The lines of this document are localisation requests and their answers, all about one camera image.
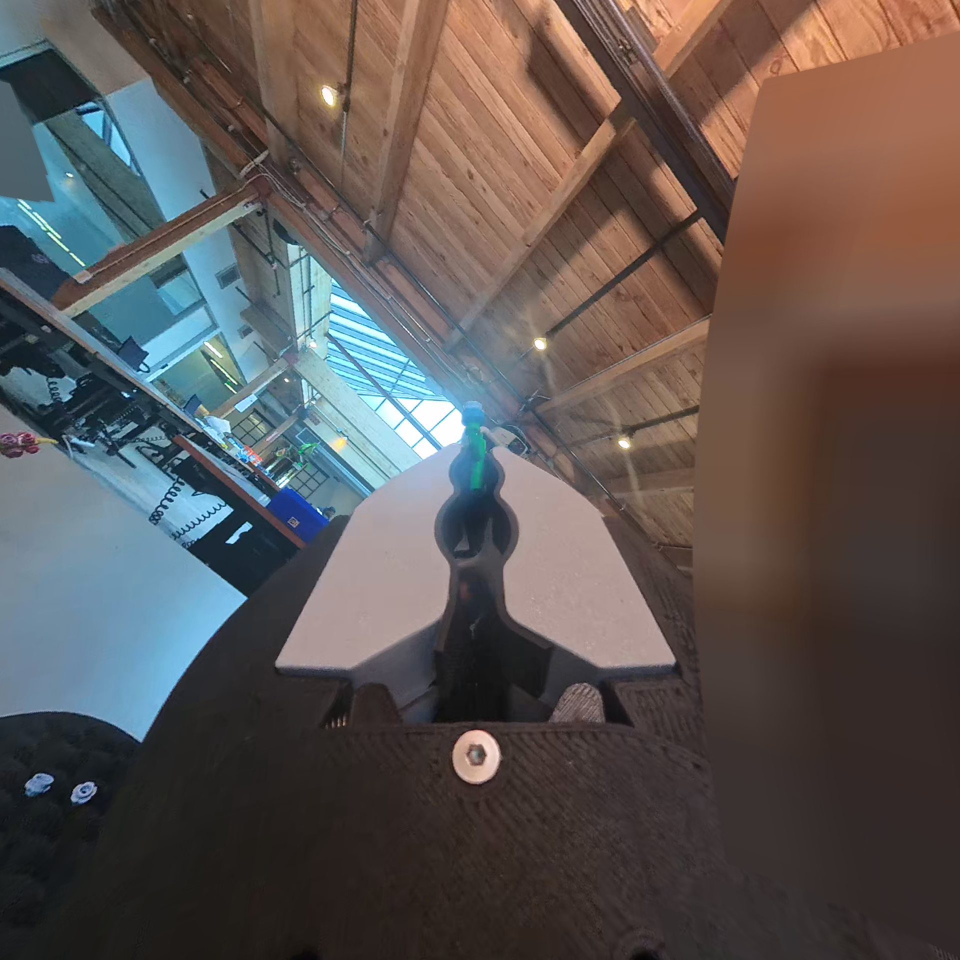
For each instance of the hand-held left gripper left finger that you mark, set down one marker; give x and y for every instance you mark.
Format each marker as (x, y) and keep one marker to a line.
(375, 577)

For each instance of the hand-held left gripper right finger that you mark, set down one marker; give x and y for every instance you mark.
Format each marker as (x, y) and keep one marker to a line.
(577, 585)

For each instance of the green lego stem blue cap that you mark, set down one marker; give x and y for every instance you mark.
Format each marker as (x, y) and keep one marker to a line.
(474, 450)

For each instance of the small pale blue lego piece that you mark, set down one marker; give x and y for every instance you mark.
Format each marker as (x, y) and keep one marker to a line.
(83, 792)
(37, 784)

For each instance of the pink lego flower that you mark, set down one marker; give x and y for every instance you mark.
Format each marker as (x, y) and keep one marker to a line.
(19, 442)

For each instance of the blue storage bin yellow label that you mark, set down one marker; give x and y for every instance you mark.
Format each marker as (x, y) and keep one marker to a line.
(300, 517)

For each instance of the skylight window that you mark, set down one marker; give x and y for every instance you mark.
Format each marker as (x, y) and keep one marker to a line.
(390, 375)

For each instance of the long wooden desk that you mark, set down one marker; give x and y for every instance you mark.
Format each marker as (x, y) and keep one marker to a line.
(150, 390)

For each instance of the dark textured cloth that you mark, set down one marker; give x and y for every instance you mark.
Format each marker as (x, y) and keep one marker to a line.
(45, 840)

